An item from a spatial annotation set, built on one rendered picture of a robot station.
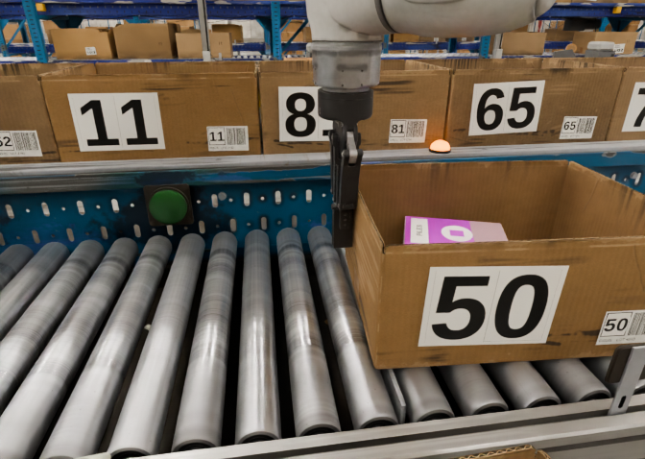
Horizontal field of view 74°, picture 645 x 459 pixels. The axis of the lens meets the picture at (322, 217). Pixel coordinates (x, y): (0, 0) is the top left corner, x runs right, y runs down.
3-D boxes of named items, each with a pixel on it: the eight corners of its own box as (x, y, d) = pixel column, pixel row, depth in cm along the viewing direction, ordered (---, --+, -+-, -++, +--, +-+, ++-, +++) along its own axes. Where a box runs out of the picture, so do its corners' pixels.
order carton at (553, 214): (372, 371, 52) (380, 247, 45) (344, 253, 79) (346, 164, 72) (678, 353, 55) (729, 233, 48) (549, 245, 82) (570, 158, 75)
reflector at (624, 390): (593, 427, 48) (621, 350, 43) (586, 420, 48) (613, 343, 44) (633, 422, 48) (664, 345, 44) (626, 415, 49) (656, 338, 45)
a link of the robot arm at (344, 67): (316, 42, 50) (316, 95, 53) (391, 42, 51) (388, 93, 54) (307, 40, 59) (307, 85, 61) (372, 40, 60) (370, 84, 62)
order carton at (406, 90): (262, 157, 89) (257, 72, 82) (260, 128, 116) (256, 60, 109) (442, 151, 94) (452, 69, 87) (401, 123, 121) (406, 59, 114)
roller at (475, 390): (513, 443, 49) (472, 449, 48) (387, 237, 96) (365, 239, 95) (521, 411, 46) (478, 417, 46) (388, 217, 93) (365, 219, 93)
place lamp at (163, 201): (151, 226, 83) (145, 192, 81) (153, 223, 85) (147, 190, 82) (188, 224, 84) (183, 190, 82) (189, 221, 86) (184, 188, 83)
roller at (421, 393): (421, 423, 45) (466, 420, 46) (336, 220, 92) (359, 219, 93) (415, 456, 47) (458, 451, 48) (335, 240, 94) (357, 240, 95)
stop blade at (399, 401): (395, 461, 51) (401, 406, 48) (333, 266, 93) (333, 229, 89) (400, 460, 52) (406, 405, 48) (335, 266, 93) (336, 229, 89)
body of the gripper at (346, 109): (314, 84, 61) (314, 148, 64) (322, 92, 53) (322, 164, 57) (366, 83, 62) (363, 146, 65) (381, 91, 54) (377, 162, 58)
